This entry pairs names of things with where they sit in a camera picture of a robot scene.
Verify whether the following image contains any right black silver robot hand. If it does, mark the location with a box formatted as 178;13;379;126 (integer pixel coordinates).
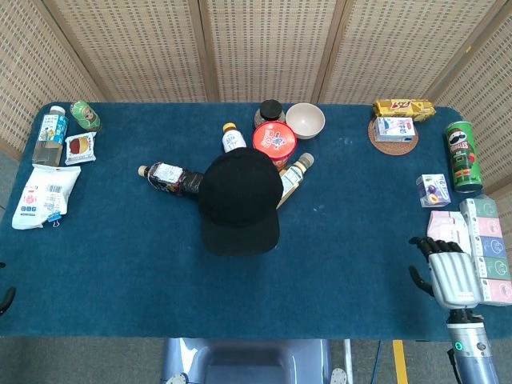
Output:
408;235;483;309

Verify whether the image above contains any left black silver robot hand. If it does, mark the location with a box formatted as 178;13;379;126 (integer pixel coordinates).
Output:
0;262;17;317

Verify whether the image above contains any black baseball cap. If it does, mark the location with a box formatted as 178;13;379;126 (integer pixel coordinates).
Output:
198;146;281;257

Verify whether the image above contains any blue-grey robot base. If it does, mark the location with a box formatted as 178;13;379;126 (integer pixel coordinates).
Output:
162;338;333;384

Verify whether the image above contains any pink tissue pack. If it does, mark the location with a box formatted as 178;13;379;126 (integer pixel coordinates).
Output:
426;210;473;257

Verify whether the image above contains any multicolour tissue pack stack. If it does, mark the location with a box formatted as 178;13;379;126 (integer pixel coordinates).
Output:
458;197;512;307

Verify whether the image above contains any purple white juice carton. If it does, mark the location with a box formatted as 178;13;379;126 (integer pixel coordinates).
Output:
415;173;452;208

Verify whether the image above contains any white plastic bag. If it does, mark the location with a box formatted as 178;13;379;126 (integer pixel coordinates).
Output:
11;163;82;230

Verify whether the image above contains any green Pringles can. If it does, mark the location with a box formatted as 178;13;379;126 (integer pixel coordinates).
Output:
445;120;484;194

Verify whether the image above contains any white metal pole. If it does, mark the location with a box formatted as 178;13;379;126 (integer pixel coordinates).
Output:
342;338;355;384

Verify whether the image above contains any round woven coaster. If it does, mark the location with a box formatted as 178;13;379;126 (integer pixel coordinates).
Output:
367;115;419;154

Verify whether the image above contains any blue felt table cover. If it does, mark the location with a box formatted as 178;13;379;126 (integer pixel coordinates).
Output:
0;102;512;342

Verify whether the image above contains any white blue milk carton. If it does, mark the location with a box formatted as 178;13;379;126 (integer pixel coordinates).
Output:
374;116;416;143

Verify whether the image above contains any white fruit snack packet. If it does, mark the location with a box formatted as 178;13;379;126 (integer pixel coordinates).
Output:
64;131;98;166

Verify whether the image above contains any blue-label water bottle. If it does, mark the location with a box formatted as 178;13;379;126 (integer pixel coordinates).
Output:
31;105;70;167

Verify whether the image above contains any yellow biscuit box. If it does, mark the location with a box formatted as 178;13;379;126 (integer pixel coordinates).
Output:
373;98;436;123

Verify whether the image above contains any pale yellow tea bottle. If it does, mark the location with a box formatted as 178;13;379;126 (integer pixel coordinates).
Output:
275;152;315;210

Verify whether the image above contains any green matryoshka doll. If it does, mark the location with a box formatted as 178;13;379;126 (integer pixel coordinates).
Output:
70;100;102;133

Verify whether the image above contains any dark tea plastic bottle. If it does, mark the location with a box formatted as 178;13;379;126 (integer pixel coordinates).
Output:
138;161;204;198

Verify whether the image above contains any beige bowl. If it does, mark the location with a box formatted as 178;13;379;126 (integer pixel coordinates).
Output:
285;102;326;140

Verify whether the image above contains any red instant noodle cup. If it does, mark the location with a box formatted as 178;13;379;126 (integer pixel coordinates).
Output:
251;121;298;172

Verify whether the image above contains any black-lidded glass jar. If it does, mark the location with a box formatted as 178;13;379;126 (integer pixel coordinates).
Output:
254;99;286;129

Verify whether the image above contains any small white yellow-capped bottle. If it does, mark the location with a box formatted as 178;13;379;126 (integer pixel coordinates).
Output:
222;122;247;154

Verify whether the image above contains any woven bamboo folding screen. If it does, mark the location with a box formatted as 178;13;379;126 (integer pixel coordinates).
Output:
0;0;512;193

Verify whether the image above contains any blue cable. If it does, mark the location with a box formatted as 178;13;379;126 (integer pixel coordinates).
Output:
371;339;384;384

